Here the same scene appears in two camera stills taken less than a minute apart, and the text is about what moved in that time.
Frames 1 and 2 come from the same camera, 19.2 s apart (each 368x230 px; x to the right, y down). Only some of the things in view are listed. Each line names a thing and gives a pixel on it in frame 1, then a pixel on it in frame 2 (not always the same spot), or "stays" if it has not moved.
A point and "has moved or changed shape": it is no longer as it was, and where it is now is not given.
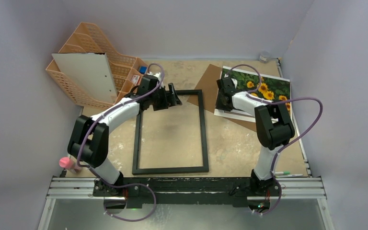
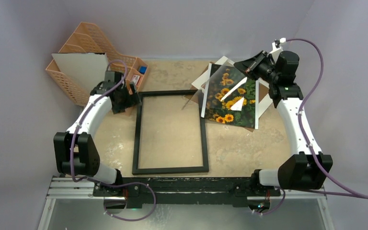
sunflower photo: (276, 89) has moved or changed shape
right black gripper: (221, 101) to (256, 63)
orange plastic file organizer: (125, 71) stays
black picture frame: (136, 170) stays
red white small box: (135, 79) stays
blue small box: (142, 69) stays
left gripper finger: (172, 90) to (135, 96)
